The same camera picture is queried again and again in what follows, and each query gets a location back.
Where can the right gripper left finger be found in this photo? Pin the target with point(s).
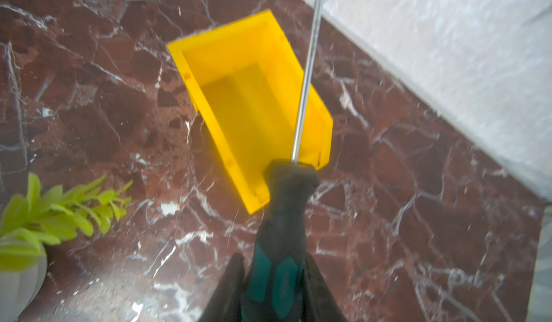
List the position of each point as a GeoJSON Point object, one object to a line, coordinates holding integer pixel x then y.
{"type": "Point", "coordinates": [224, 304]}

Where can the green black screwdriver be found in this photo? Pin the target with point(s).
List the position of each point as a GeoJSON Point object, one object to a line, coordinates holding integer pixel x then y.
{"type": "Point", "coordinates": [274, 287]}

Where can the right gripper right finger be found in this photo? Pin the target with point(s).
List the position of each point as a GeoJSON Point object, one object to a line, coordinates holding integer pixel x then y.
{"type": "Point", "coordinates": [318, 303]}

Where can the potted artificial plant white pot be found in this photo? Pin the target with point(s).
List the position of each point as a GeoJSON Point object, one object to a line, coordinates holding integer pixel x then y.
{"type": "Point", "coordinates": [41, 218]}

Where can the yellow plastic bin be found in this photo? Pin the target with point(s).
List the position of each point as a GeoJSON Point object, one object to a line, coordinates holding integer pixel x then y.
{"type": "Point", "coordinates": [245, 80]}

